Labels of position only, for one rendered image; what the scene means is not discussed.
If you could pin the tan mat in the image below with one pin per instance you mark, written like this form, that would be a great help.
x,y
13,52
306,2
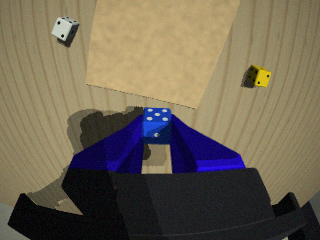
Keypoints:
x,y
161,49

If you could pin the blue die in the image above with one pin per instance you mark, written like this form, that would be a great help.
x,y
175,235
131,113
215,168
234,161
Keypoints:
x,y
156,126

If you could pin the yellow die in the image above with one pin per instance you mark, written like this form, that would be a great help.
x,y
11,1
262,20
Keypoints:
x,y
259,76

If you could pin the white dice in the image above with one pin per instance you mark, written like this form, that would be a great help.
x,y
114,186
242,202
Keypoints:
x,y
64,28

